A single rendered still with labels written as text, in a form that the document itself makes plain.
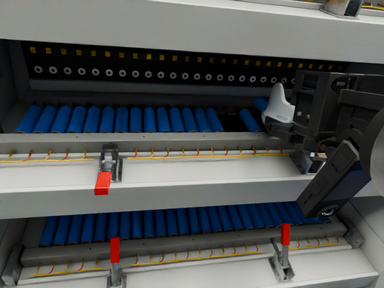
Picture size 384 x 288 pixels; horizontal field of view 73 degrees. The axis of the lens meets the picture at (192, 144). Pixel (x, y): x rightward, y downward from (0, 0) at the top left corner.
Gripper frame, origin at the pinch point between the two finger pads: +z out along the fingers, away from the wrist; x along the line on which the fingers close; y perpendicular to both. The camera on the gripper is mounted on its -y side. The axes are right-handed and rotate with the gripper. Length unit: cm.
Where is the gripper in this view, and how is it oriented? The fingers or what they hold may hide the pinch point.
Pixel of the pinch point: (274, 117)
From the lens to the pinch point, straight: 41.3
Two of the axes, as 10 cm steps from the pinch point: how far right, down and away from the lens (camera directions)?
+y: 0.5, -9.5, -3.0
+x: -9.7, 0.2, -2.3
